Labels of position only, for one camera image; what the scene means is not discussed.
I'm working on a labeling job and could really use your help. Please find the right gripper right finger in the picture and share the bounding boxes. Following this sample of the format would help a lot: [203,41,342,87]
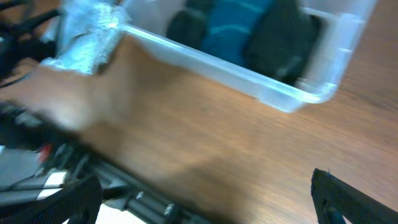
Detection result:
[311,169,397,224]

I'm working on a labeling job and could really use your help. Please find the blue garment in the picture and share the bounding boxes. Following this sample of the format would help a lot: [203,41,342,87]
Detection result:
[200,0,274,66]

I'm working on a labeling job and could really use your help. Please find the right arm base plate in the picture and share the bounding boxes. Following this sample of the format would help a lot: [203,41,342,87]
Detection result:
[1,101,209,223]

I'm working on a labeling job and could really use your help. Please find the small black garment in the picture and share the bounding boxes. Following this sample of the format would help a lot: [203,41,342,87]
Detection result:
[166,8,207,50]

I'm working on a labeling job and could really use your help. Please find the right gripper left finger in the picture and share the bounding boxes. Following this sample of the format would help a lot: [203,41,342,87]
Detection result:
[1,175,103,224]

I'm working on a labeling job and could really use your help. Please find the clear plastic storage container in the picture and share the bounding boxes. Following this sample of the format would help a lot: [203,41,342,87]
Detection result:
[121,0,377,113]

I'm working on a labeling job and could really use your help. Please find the light blue jeans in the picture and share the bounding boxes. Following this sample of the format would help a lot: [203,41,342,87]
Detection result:
[40,0,131,76]

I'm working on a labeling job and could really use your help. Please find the large black garment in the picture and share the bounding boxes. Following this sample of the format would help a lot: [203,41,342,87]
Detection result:
[243,0,322,86]

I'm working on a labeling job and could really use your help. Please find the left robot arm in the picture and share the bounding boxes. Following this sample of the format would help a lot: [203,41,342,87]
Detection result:
[1,0,63,81]

